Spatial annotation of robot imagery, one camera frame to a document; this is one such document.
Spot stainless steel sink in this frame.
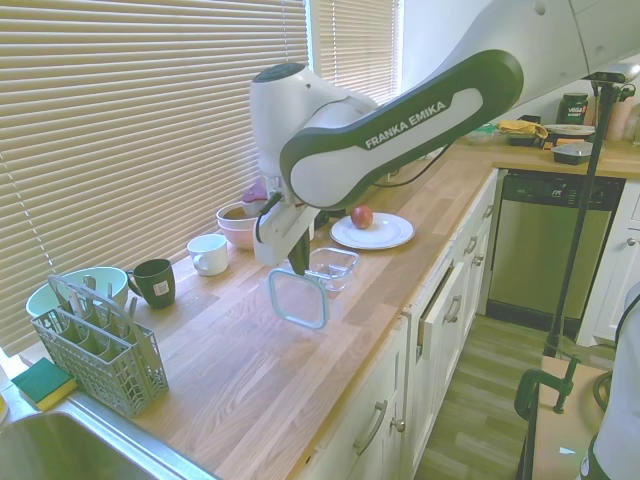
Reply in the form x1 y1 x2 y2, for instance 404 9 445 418
0 394 221 480

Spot grey stereo camera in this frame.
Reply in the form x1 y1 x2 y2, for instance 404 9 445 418
582 62 640 84

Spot clear plastic lid teal seal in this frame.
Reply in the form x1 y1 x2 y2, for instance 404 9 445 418
268 267 331 331

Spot pale teal bowl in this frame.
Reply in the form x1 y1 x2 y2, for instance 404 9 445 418
25 266 129 321

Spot red wrist camera mount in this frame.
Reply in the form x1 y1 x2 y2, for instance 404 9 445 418
242 182 267 216

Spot steel cabinet bar handle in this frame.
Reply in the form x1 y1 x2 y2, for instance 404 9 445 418
353 399 389 457
443 294 463 325

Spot narrow beige window blind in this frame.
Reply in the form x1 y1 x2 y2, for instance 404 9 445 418
318 0 401 99

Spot wide beige window blind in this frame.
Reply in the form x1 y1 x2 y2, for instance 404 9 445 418
0 0 310 356

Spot dark green clamp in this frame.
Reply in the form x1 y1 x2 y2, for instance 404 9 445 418
514 354 581 421

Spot green and yellow sponge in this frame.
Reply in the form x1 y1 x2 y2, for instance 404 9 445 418
10 357 79 412

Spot white ceramic mug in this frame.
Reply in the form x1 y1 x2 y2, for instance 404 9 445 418
186 233 230 277

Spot beige bowl brown inside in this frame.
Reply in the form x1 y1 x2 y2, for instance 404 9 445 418
216 202 261 235

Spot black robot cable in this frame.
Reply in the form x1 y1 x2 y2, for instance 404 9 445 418
372 144 451 189

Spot black tray foil lid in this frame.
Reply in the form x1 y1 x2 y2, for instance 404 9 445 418
551 141 594 165

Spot white dinner plate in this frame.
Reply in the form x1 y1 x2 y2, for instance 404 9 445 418
329 212 416 250

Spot clear glass food container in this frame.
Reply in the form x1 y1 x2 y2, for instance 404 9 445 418
304 247 361 294

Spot dark green protein tub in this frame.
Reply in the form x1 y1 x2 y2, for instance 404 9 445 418
556 92 589 126

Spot wooden board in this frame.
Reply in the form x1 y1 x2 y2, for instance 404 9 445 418
519 354 614 480

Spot stainless steel dishwasher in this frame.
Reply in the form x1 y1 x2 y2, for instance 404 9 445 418
485 172 626 321

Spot white kitchen base cabinets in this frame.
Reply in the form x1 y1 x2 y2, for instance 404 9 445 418
299 169 501 480

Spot pink bowl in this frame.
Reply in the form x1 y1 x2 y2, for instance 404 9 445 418
219 225 258 251

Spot grey plastic cutlery basket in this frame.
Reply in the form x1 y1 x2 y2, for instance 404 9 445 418
30 273 170 419

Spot dark green hose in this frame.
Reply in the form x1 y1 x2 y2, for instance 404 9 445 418
592 372 614 412

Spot pink bottle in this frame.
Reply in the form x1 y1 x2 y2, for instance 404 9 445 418
608 99 634 142

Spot yellow cloth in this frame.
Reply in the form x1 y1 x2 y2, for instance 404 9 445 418
498 118 549 140

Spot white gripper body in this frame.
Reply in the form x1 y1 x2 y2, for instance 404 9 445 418
253 202 321 267

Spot dark green mug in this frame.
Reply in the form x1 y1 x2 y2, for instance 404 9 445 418
124 258 177 310

